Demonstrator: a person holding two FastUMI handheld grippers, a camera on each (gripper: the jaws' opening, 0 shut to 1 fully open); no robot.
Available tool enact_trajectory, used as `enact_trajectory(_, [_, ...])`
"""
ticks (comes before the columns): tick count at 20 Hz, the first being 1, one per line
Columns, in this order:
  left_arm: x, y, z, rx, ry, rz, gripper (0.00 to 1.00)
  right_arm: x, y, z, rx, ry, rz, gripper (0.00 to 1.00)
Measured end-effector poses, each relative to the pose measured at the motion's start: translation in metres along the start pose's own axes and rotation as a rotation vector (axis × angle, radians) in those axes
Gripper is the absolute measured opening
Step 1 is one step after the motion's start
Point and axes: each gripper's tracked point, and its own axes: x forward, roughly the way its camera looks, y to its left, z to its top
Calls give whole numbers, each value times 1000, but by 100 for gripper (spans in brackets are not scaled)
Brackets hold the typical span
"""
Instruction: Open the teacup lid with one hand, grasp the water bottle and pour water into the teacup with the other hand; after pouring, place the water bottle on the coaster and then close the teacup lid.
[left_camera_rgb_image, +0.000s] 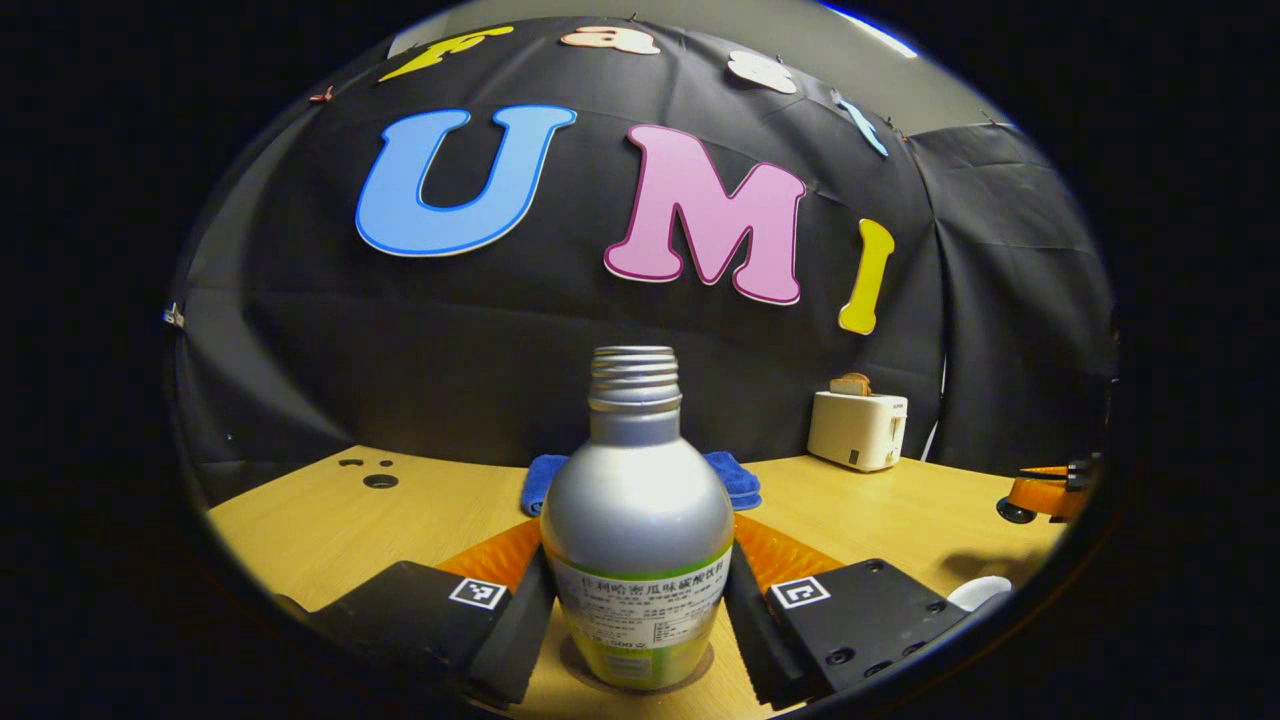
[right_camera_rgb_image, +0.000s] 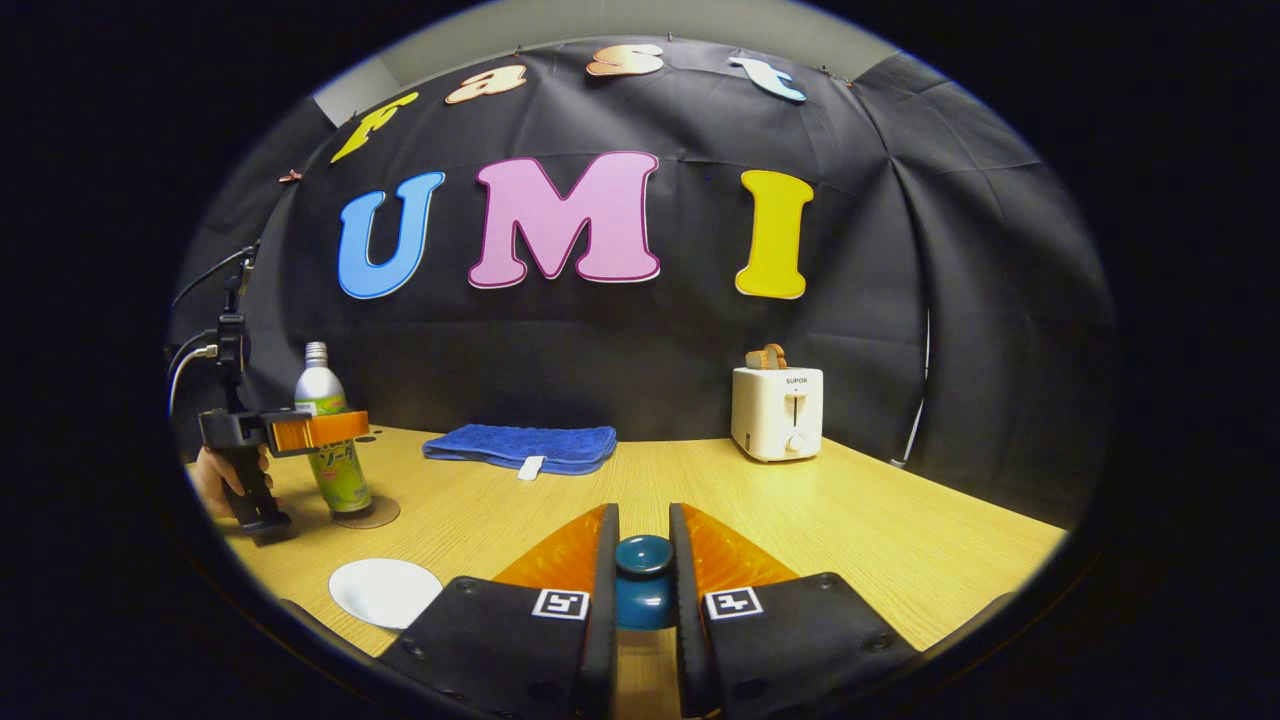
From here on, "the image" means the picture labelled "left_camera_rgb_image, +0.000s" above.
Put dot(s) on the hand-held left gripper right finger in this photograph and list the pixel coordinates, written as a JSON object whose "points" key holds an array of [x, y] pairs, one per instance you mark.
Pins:
{"points": [[755, 640]]}

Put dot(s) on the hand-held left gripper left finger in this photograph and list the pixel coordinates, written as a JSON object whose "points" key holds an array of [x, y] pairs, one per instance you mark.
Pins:
{"points": [[515, 640]]}

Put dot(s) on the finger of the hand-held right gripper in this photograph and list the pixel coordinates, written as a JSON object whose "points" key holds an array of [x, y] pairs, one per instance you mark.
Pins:
{"points": [[1060, 500], [1045, 470]]}

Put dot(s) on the silver green water bottle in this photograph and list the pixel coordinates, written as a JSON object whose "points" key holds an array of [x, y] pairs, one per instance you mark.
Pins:
{"points": [[635, 500]]}

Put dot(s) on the folded blue towel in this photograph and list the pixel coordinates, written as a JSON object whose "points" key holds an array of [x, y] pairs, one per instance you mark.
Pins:
{"points": [[740, 480]]}

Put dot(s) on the white toaster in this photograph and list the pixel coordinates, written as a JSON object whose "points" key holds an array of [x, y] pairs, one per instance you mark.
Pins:
{"points": [[850, 430]]}

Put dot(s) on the toast slice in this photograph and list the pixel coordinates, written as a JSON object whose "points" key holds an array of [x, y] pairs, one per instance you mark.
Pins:
{"points": [[850, 385]]}

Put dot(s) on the black backdrop cloth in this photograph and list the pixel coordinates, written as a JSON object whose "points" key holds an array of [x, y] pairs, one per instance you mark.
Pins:
{"points": [[400, 340]]}

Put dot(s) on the white clip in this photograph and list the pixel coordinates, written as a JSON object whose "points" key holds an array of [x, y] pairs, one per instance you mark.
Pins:
{"points": [[174, 316]]}

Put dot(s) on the copper clip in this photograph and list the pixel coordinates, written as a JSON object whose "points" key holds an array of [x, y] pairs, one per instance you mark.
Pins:
{"points": [[320, 96]]}

